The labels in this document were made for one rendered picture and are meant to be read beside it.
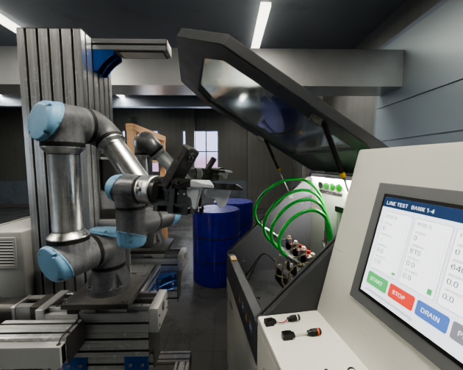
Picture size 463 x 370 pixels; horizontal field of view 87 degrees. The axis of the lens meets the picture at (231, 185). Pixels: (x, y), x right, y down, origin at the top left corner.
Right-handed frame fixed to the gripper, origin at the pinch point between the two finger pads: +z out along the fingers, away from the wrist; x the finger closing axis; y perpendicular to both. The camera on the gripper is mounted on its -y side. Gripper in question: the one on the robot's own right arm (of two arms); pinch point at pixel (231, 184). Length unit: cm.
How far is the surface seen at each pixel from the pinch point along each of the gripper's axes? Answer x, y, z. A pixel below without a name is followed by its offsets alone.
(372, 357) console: -25, 41, 30
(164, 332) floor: -132, 129, -117
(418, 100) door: -274, -112, 93
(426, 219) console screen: -21.9, 5.1, 39.6
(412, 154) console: -29.2, -11.1, 38.1
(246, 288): -55, 44, -15
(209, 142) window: -665, -168, -394
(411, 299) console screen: -20.6, 23.4, 36.9
